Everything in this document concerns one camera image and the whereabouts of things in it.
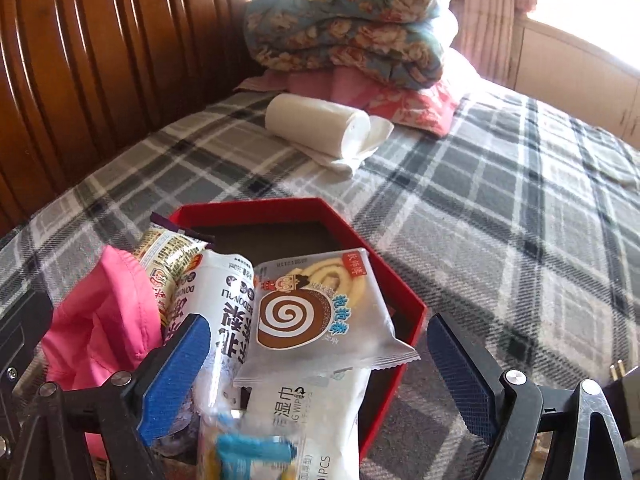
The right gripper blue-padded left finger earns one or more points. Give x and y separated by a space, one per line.
129 412

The right gripper dark-padded right finger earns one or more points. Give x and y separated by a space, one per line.
508 411

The pink fabric garment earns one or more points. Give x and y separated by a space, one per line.
107 323

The clear plastic candy jar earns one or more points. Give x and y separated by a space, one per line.
238 445

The white black-lettered snack packet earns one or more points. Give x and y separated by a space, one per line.
221 289

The purple yellow snack packet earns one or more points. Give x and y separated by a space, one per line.
165 250

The white wet wipes pack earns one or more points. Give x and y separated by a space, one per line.
323 411

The swirl cake roll packet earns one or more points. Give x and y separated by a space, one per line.
319 314

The black power plug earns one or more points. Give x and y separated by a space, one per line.
623 395

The grey plaid fleece blanket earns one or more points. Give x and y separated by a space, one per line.
522 224

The red hexagonal box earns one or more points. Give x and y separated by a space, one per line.
290 228

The brown wooden headboard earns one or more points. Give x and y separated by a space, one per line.
83 79

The pink floral pillow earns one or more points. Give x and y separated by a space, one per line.
430 109

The white rolled towel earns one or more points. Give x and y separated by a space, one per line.
338 137

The floral folded quilt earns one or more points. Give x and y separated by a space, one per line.
396 42

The pink striped curtain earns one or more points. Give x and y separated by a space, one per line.
486 33

